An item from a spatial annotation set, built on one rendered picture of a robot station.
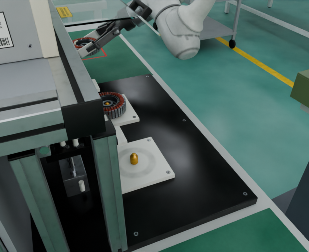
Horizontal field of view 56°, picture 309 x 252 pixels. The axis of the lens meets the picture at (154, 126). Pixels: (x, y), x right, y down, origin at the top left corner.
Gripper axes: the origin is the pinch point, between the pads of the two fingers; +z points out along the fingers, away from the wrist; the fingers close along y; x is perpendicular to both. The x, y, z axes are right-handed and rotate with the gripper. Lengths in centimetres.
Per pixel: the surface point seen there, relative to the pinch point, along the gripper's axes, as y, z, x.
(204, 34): 191, -49, -104
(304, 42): 207, -146, -181
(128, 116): -34.5, -8.8, -15.1
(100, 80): -5.8, 1.7, -12.5
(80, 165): -59, -2, -6
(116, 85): -13.3, -4.7, -13.9
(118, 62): 10.0, -4.1, -15.6
